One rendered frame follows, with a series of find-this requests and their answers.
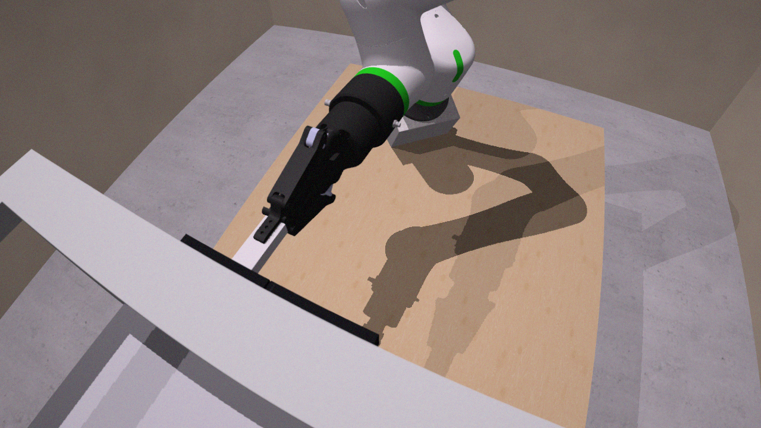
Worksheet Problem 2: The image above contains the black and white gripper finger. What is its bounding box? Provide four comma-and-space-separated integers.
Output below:
255, 166, 343, 273
232, 125, 341, 271

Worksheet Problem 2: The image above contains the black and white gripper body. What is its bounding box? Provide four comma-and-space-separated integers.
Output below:
313, 101, 381, 170

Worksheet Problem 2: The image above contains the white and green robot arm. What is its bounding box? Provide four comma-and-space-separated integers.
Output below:
325, 0, 475, 148

